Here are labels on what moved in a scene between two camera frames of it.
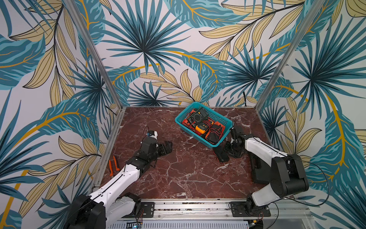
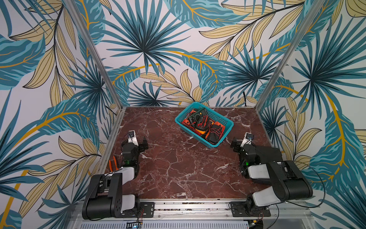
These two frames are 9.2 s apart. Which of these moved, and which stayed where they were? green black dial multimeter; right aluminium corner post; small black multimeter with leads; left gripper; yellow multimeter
Moved: left gripper
Stayed: green black dial multimeter; small black multimeter with leads; right aluminium corner post; yellow multimeter
